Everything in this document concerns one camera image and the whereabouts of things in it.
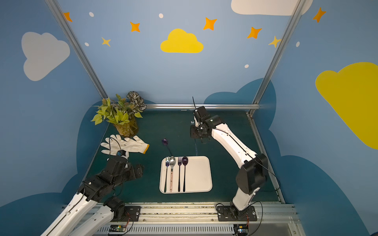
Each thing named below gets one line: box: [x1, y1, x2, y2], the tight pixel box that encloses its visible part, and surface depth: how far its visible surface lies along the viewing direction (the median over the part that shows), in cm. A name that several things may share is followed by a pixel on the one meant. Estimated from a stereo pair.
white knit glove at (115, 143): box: [100, 134, 125, 156], surface depth 103 cm
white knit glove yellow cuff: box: [121, 135, 150, 154], surface depth 103 cm
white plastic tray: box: [159, 155, 213, 194], surface depth 90 cm
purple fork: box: [178, 156, 182, 193], surface depth 95 cm
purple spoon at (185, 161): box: [182, 156, 189, 193], surface depth 93 cm
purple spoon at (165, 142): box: [161, 137, 173, 157], surface depth 103 cm
